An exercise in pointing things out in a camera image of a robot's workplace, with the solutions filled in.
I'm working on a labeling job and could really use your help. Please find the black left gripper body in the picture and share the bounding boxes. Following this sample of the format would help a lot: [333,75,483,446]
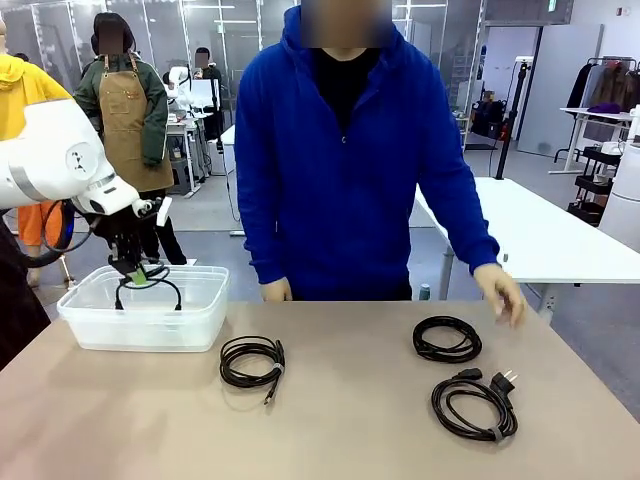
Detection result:
[94,212,146,264]

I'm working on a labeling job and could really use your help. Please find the black cable with block connectors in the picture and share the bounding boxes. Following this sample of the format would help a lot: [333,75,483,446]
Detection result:
[113,264,182,314]

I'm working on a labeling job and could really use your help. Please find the black USB cable grey tie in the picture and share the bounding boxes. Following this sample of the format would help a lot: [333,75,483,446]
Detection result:
[218,335,287,407]

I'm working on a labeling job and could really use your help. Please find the thin black cable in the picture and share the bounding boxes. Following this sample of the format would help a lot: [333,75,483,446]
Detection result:
[412,315,484,365]

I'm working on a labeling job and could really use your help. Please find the black power cable with plug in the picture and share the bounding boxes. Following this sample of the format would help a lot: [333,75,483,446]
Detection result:
[430,367,520,443]

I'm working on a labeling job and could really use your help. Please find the person's left forearm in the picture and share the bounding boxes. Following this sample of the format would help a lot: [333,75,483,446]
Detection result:
[432,189,501,277]

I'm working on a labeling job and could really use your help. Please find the person's right forearm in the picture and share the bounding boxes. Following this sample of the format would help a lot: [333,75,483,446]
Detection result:
[238,189,294,286]

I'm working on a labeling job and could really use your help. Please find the person's right hand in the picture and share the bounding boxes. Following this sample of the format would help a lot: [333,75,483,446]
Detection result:
[259,277,294,304]

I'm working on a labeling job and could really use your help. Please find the person's left hand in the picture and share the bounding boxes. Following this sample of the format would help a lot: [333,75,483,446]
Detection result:
[472,263,528,330]

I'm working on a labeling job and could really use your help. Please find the clear plastic storage container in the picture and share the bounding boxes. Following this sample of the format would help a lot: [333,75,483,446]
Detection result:
[56,264,232,354]

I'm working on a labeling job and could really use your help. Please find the person in brown apron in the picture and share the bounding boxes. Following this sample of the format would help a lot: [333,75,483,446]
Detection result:
[73,12,189,266]

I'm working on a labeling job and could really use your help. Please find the mannequin in yellow hoodie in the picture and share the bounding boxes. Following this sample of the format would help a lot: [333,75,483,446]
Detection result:
[0,19,76,289]

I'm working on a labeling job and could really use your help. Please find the person in blue hoodie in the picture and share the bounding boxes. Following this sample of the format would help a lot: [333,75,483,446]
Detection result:
[233,0,501,302]

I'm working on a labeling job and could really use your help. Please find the black bags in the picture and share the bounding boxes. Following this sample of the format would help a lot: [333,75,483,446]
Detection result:
[469,99,511,140]

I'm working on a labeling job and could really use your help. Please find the white table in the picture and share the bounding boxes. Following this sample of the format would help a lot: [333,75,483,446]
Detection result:
[413,176,640,301]

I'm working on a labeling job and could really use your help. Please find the black tripod stand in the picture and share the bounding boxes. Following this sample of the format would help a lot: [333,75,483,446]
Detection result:
[494,57,532,181]

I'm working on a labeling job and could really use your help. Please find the black utility cart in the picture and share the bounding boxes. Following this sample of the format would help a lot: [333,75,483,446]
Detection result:
[567,145,624,227]

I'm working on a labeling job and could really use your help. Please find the white desk with crossed legs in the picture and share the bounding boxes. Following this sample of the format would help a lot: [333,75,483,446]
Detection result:
[547,106,640,175]

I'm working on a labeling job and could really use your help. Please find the white rounded appliance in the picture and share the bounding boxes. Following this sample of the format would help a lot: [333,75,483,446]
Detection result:
[598,144,640,239]

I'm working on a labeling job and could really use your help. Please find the clothes rack with garments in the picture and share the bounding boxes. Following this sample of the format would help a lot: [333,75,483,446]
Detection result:
[567,55,640,114]

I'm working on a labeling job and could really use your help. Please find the black left arm hose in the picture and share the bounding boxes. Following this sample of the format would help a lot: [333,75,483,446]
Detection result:
[19,199,96,269]

